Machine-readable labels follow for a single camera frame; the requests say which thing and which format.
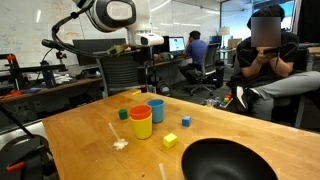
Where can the colourful toy xylophone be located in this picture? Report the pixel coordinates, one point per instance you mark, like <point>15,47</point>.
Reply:
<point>226,101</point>

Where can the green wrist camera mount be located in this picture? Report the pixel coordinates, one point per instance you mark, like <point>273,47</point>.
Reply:
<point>116,49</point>

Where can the wide dark computer monitor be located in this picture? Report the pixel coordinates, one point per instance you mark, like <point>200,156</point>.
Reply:
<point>86,50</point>

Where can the black bowl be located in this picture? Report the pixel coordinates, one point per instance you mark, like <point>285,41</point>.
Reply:
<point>226,163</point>

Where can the grey mesh office chair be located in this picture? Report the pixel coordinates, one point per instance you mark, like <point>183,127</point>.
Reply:
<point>120,73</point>

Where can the white crumpled tape piece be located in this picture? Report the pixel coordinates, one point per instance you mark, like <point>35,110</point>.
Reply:
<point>120,144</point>

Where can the lit computer monitor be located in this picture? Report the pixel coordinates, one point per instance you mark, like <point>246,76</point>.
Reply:
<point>177,44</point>

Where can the black stereo camera on mount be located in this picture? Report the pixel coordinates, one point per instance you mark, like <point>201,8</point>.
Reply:
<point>60,53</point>

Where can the wooden side desk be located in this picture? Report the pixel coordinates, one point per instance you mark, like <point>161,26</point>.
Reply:
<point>50,87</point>

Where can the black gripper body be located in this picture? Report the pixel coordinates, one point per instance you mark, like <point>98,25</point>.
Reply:
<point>143,58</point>

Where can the blue wooden cube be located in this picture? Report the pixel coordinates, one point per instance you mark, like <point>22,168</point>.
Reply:
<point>186,121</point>

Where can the yellow plastic cup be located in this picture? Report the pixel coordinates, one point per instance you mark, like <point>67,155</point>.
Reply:
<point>141,128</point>

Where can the small dark computer monitor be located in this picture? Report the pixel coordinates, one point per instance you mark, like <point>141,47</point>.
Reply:
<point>161,45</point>

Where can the white table lamp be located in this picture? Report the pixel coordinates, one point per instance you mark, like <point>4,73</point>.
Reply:
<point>224,30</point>

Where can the seated person blue shirt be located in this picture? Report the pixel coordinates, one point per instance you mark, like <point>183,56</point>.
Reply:
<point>196,50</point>

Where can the blue plastic cup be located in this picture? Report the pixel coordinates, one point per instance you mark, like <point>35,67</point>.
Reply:
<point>156,111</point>

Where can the black swivel office chair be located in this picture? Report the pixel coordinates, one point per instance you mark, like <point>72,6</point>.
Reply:
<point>208,63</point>

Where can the green wooden block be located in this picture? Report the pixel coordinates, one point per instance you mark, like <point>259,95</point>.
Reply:
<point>123,114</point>

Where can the black metal stand red knob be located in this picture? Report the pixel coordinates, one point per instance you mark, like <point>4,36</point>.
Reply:
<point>20,68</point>

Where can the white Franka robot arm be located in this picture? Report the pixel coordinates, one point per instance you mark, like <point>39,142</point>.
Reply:
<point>113,13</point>

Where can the seated person black shirt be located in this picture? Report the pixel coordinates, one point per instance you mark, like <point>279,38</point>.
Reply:
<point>266,60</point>

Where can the orange plastic cup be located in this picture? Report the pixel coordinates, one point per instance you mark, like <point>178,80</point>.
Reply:
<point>140,112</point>

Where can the yellow wooden cube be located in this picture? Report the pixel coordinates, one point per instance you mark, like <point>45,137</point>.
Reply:
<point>170,140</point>

